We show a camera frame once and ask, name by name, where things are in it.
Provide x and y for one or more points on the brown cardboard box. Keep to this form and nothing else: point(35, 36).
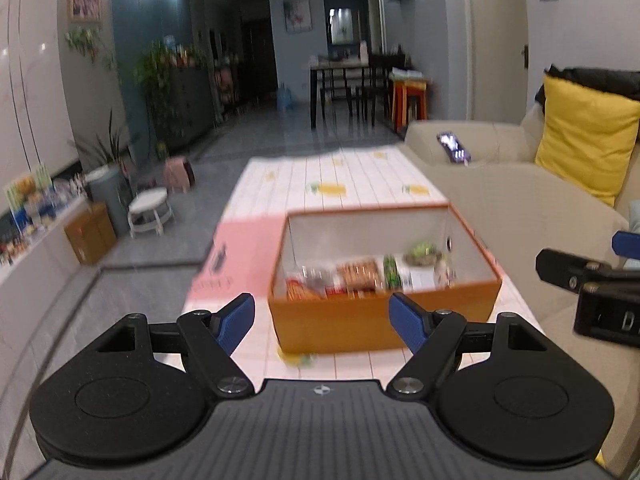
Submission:
point(91, 234)

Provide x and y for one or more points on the yellow cushion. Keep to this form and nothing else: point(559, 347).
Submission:
point(588, 137)

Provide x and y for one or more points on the orange stacked stools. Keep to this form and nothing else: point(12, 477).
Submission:
point(409, 100)

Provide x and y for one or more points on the white TV cabinet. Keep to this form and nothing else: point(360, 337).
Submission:
point(30, 290)

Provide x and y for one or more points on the framed wall picture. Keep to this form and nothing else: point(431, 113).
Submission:
point(85, 11)

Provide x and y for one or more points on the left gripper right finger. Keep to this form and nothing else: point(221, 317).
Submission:
point(433, 338)

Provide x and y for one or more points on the green nut snack bag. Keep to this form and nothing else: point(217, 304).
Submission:
point(423, 254)

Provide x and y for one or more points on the dark dining table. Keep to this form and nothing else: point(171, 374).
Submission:
point(363, 86)

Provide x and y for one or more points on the smartphone on sofa arm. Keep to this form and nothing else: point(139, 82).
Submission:
point(455, 151)

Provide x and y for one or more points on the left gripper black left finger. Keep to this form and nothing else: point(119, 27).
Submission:
point(208, 342)

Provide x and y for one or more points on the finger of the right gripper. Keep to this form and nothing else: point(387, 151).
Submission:
point(567, 271)
point(626, 245)

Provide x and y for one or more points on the red foil snack bag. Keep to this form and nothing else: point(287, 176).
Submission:
point(312, 283)

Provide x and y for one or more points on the green sausage stick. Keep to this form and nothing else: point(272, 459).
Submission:
point(392, 277)

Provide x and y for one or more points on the pink small heater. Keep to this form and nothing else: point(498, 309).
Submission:
point(178, 174)

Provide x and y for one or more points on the grey plant pot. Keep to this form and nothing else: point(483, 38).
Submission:
point(109, 185)

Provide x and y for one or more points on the beige sofa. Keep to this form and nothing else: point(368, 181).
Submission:
point(517, 208)

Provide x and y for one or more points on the Mimi shrimp stick bag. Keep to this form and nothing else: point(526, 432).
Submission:
point(360, 276)

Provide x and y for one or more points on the blue water bottle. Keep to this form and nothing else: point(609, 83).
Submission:
point(285, 100)

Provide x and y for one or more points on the white round stool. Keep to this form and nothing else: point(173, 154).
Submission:
point(149, 212)

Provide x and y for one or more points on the orange cardboard box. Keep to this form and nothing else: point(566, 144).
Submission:
point(336, 271)

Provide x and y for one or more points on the dark sideboard cabinet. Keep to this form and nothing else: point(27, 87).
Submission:
point(193, 104)

